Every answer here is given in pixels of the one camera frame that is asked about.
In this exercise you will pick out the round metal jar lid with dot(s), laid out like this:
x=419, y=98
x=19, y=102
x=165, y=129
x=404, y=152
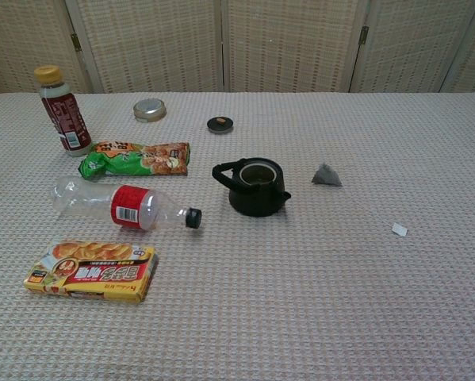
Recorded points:
x=149, y=110

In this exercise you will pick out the black teapot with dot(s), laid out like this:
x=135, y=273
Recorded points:
x=257, y=198

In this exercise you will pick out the clear plastic bottle red label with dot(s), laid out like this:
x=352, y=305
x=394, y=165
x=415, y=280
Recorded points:
x=130, y=206

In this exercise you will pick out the beige woven tablecloth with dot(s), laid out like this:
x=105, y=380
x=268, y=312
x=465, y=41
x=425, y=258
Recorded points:
x=300, y=297

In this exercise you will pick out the woven rattan folding screen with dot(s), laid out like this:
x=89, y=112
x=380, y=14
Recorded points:
x=284, y=43

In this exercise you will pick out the white tea bag tag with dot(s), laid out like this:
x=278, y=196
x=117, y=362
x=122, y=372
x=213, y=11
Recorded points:
x=399, y=229

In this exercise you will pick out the yellow curry box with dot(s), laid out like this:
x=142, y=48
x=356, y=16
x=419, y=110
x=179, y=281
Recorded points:
x=98, y=274

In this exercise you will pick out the red-labelled sauce bottle yellow cap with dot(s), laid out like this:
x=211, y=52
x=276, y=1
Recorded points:
x=64, y=115

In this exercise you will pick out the green snack packet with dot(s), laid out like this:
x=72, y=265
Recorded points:
x=134, y=162

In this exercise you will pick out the black teapot lid orange knob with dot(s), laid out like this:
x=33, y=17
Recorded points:
x=219, y=124

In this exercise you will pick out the grey pyramid tea bag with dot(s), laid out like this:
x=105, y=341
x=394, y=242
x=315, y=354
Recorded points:
x=326, y=178

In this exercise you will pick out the brass screen hinge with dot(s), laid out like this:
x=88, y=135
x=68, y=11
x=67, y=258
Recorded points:
x=364, y=35
x=75, y=42

